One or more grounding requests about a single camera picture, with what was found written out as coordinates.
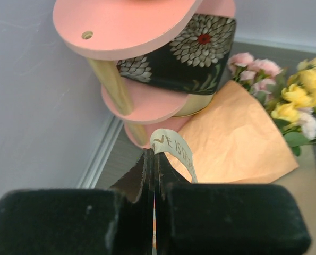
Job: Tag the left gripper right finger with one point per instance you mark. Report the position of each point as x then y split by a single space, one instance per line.
225 218

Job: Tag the pink flower stem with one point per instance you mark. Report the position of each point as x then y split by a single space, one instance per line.
254 74

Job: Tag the yellow flower stem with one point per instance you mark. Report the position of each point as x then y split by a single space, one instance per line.
298 98

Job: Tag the orange wrapping paper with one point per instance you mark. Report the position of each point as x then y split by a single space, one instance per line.
233 140

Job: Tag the pink wooden tiered shelf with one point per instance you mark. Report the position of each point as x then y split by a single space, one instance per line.
105 32

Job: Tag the black floral square plate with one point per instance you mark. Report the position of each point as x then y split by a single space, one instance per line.
193 62

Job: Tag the round cream patterned plate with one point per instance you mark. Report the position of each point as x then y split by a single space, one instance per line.
194 104

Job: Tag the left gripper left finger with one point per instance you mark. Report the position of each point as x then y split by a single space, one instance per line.
117 220

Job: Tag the cream printed ribbon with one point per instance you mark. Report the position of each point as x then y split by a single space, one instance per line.
167 140

